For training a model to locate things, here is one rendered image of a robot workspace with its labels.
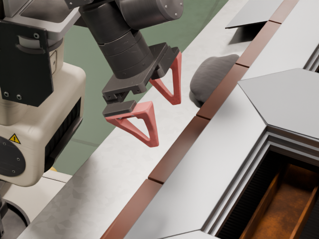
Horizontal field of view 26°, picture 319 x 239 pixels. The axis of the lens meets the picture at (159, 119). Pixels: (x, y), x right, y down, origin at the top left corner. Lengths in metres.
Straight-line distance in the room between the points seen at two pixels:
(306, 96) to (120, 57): 0.47
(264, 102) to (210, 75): 0.32
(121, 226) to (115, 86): 0.25
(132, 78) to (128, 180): 0.46
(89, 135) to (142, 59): 1.58
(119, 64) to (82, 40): 2.05
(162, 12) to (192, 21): 2.23
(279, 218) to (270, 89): 0.23
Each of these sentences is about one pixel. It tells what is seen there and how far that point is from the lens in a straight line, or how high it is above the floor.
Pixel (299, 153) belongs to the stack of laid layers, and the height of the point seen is 0.83.
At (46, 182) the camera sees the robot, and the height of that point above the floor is 0.28.
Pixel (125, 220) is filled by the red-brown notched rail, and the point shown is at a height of 0.83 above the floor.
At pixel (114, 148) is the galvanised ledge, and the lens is 1.39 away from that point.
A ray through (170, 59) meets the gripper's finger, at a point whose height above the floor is 1.08.
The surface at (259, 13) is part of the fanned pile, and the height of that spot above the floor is 0.72.
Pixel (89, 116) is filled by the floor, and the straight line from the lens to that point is 2.54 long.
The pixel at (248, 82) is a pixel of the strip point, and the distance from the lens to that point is 1.27.
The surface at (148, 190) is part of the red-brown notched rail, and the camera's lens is 1.10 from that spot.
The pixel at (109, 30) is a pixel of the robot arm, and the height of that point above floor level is 1.15.
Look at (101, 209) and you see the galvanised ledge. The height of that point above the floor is 0.68.
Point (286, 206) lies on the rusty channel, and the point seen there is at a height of 0.68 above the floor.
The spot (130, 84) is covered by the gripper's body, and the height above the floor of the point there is 1.08.
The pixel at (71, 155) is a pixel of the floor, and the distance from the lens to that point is 2.39.
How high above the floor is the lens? 1.62
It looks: 40 degrees down
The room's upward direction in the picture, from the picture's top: straight up
